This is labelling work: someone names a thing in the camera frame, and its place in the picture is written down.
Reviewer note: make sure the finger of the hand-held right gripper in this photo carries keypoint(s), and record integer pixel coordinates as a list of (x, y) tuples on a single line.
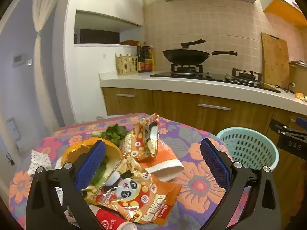
[(279, 127), (302, 121)]

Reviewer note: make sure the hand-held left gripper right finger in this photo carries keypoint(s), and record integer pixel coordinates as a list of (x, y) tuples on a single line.
[(215, 165)]

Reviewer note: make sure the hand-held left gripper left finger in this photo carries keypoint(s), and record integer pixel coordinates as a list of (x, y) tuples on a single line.
[(92, 165)]

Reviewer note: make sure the orange peel piece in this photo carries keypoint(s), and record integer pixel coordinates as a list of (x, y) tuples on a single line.
[(76, 148)]

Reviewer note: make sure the teal plastic basket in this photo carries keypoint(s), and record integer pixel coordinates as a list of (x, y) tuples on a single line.
[(249, 146)]

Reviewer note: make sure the orange white paper cup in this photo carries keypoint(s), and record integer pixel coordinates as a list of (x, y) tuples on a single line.
[(168, 158)]

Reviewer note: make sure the orange panda snack packet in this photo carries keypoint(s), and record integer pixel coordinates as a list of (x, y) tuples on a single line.
[(139, 143), (144, 201)]

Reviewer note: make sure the red paper cup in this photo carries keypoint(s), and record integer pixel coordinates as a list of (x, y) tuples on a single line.
[(110, 221)]

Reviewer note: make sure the green vegetable scrap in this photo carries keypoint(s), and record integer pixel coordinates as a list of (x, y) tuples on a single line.
[(99, 176)]

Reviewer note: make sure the small orange peel scrap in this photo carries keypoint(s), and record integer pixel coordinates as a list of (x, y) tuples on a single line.
[(299, 96)]

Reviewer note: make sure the floral tablecloth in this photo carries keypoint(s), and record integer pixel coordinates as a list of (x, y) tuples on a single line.
[(191, 136)]

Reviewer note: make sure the leafy green vegetable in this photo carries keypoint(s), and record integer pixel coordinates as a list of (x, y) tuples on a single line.
[(112, 133)]

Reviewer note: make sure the beige cooking pot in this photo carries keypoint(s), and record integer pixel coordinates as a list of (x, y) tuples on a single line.
[(298, 76)]

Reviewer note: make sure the white dotted napkin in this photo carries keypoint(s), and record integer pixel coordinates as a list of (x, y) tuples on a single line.
[(40, 160)]

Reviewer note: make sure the wooden cutting board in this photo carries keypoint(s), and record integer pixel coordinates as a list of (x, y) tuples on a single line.
[(274, 60)]

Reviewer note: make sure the wooden kitchen cabinet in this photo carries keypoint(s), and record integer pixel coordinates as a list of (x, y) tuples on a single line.
[(175, 105)]

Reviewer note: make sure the black gas stove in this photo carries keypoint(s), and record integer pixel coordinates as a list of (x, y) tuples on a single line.
[(215, 77)]

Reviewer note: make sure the yellow woven basket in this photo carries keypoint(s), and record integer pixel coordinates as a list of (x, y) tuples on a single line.
[(126, 66)]

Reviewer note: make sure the black wok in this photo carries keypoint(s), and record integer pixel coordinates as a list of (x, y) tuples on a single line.
[(184, 56)]

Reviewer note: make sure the dark sauce bottle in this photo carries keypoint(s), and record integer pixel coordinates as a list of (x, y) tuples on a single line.
[(140, 62)]

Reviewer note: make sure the black wok lid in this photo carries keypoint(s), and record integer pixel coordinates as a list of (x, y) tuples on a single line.
[(189, 45)]

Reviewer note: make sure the white curtain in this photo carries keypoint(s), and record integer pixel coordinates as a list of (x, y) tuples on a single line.
[(39, 16)]

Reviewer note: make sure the white wall socket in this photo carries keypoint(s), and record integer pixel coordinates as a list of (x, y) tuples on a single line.
[(14, 129)]

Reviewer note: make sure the orange wall cabinet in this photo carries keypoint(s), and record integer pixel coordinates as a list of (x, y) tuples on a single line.
[(283, 7)]

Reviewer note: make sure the white wall control panel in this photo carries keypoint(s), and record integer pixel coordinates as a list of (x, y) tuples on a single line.
[(18, 61)]

